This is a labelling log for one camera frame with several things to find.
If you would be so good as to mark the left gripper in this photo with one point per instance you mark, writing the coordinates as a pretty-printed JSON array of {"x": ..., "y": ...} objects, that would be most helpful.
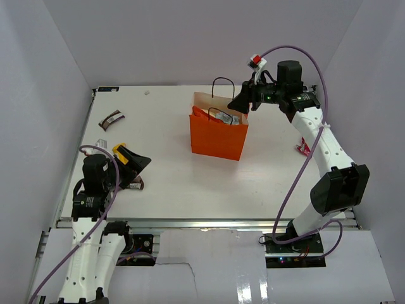
[{"x": 135, "y": 164}]

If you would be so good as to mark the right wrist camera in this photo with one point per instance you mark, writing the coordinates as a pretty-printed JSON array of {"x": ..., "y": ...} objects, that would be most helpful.
[{"x": 257, "y": 64}]

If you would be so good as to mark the large orange chips bag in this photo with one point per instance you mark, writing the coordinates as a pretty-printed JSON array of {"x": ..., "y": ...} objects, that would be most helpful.
[{"x": 200, "y": 113}]

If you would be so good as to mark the yellow snack packet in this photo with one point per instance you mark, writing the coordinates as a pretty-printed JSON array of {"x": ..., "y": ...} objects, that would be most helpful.
[{"x": 120, "y": 151}]

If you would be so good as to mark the red candy packet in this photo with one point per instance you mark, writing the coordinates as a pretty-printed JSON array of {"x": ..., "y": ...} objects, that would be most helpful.
[{"x": 303, "y": 148}]

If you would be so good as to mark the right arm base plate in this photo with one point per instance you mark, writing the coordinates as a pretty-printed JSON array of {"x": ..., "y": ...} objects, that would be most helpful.
[{"x": 305, "y": 253}]

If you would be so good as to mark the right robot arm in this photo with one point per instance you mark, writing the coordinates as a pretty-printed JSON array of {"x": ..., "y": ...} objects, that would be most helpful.
[{"x": 342, "y": 182}]

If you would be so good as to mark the orange paper bag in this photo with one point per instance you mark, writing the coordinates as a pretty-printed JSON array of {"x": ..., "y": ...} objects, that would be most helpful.
[{"x": 216, "y": 139}]

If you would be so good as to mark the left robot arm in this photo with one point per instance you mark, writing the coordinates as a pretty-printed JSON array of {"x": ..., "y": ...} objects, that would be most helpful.
[{"x": 97, "y": 243}]

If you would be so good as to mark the brown snack bar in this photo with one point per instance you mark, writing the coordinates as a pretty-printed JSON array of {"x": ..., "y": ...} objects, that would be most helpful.
[{"x": 136, "y": 184}]

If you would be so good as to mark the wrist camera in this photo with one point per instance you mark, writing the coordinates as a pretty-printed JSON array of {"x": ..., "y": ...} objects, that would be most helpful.
[
  {"x": 101, "y": 144},
  {"x": 257, "y": 64}
]

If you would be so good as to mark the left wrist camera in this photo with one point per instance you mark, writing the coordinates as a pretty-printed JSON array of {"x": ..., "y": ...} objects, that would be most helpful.
[{"x": 101, "y": 144}]

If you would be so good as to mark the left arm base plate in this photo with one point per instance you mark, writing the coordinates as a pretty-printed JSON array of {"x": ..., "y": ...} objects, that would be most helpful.
[{"x": 138, "y": 251}]

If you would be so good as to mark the silver snack packet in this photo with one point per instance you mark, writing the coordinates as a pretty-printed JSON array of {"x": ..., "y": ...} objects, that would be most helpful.
[{"x": 227, "y": 118}]

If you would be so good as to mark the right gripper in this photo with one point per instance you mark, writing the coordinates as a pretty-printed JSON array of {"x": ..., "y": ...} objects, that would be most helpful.
[{"x": 249, "y": 94}]

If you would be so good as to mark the brown bar far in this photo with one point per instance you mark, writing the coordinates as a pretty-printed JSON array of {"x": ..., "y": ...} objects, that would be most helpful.
[{"x": 111, "y": 119}]

